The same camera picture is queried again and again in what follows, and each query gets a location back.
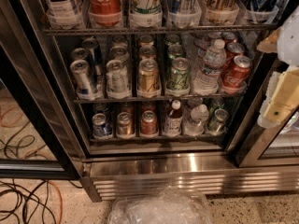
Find clear plastic bag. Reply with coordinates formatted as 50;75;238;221
107;186;212;224

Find dark blue can middle shelf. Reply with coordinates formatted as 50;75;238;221
82;37;102;76

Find gold can bottom shelf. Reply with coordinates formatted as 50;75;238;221
117;112;135;139

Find stainless steel glass-door fridge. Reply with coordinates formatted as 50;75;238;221
0;0;299;202

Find green soda can front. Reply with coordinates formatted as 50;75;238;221
166;57;191;97

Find red cola can front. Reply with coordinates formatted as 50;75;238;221
222;55;252;94

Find orange red can bottom shelf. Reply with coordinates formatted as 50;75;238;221
140;111;158;137

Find clear water bottle middle shelf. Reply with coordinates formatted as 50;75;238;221
192;39;226;95

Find orange gold soda can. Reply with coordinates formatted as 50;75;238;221
137;59;160;98

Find red cola can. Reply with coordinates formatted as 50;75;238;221
223;42;245;69
222;55;252;94

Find silver can behind left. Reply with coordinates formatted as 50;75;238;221
71;48;90;62

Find blue can bottom shelf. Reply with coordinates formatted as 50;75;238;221
92;113;112;139

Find green can bottom shelf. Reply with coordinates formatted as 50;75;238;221
206;108;229;135

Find green can shelf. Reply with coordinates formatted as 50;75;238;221
167;44;186;62
206;108;229;135

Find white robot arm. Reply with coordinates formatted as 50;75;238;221
257;7;299;129

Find clear water bottle shelf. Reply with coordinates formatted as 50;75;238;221
192;39;226;95
183;105;209;136

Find red cola bottle top shelf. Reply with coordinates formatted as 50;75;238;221
90;0;121;27

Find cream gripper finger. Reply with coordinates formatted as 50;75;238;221
257;27;281;53
257;66;299;129

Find white silver can front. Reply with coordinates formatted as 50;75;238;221
106;60;132;99

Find juice bottle white cap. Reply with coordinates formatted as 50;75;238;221
163;100;183;137

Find white silver can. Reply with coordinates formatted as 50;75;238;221
106;60;132;99
109;46;130;66

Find black and orange floor cables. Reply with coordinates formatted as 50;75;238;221
0;179;64;224

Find clear water bottle bottom shelf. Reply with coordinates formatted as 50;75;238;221
183;105;209;136

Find silver blue can front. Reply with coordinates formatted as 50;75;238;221
70;60;104;101

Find white green bottle top shelf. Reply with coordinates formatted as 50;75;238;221
129;0;162;28

